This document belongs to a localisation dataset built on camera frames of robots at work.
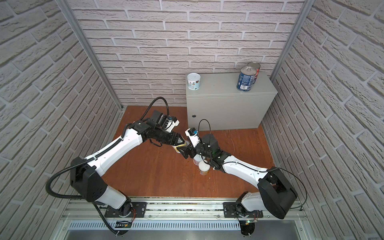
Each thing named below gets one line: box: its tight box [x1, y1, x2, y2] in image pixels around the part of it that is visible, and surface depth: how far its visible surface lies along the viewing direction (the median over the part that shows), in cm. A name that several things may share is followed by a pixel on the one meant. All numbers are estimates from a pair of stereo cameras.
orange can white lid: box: [198, 161, 211, 176], surface depth 83 cm
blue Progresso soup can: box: [236, 66, 257, 92], surface depth 78 cm
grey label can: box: [187, 73, 201, 91], surface depth 81 cm
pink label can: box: [193, 154, 206, 166], surface depth 88 cm
